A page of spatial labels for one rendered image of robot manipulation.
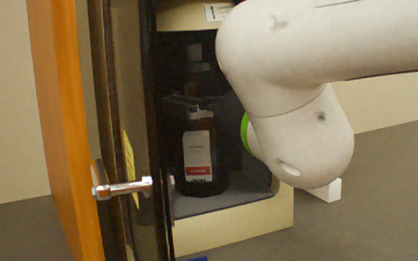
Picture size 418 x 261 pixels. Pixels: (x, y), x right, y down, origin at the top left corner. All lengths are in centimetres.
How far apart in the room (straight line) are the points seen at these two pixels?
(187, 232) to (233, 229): 9
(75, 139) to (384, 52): 40
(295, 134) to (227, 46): 12
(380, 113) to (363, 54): 118
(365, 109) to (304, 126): 105
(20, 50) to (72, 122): 52
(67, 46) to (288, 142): 29
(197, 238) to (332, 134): 40
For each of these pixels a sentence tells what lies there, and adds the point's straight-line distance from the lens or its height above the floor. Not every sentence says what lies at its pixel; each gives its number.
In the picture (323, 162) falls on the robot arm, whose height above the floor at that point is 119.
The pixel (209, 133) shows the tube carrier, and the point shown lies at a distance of 88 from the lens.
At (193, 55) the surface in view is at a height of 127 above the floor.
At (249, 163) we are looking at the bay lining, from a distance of 99.
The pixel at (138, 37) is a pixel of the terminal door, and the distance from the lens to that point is 43.
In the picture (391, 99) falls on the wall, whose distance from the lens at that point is 165.
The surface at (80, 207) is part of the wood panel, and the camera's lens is 69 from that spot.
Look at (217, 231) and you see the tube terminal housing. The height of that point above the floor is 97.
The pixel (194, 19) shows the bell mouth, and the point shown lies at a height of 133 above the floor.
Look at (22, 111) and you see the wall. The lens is 118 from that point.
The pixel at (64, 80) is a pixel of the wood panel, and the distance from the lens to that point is 64.
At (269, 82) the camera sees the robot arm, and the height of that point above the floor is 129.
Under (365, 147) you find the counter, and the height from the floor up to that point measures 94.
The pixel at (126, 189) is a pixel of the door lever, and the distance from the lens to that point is 49.
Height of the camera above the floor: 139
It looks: 15 degrees down
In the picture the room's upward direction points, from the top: 2 degrees counter-clockwise
